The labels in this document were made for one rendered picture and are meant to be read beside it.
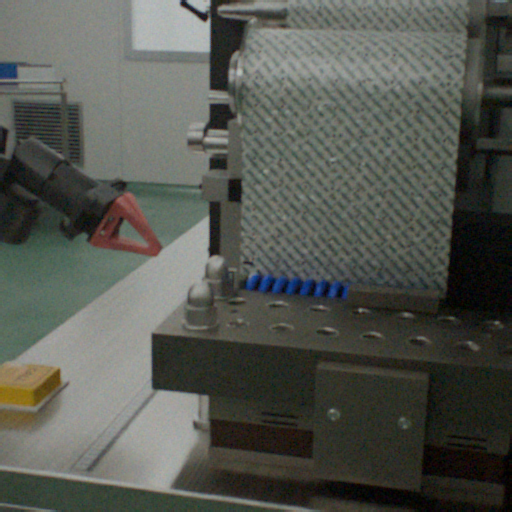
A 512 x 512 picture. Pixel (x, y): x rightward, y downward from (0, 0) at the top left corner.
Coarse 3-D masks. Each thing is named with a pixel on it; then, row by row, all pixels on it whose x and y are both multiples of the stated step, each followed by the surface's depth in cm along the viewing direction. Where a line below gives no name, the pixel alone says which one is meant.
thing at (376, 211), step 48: (288, 144) 96; (336, 144) 95; (384, 144) 94; (432, 144) 92; (288, 192) 97; (336, 192) 96; (384, 192) 95; (432, 192) 94; (288, 240) 99; (336, 240) 97; (384, 240) 96; (432, 240) 95; (432, 288) 96
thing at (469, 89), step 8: (472, 40) 94; (480, 40) 94; (472, 48) 92; (472, 56) 91; (464, 64) 91; (472, 64) 91; (464, 72) 91; (472, 72) 91; (464, 80) 91; (472, 80) 91; (464, 88) 91; (472, 88) 91; (464, 96) 91; (472, 96) 91; (464, 104) 91; (472, 104) 91; (464, 112) 92; (472, 112) 91; (464, 120) 92; (472, 120) 92; (464, 128) 93; (472, 128) 93; (464, 136) 94; (464, 144) 97
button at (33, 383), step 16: (0, 368) 101; (16, 368) 101; (32, 368) 101; (48, 368) 101; (0, 384) 97; (16, 384) 97; (32, 384) 97; (48, 384) 99; (0, 400) 97; (16, 400) 97; (32, 400) 96
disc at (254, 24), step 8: (248, 24) 97; (256, 24) 99; (248, 32) 96; (248, 40) 96; (240, 48) 95; (240, 56) 94; (240, 64) 94; (240, 72) 94; (240, 80) 94; (240, 88) 95; (240, 96) 95; (240, 104) 95; (240, 112) 96; (240, 120) 96; (240, 128) 97
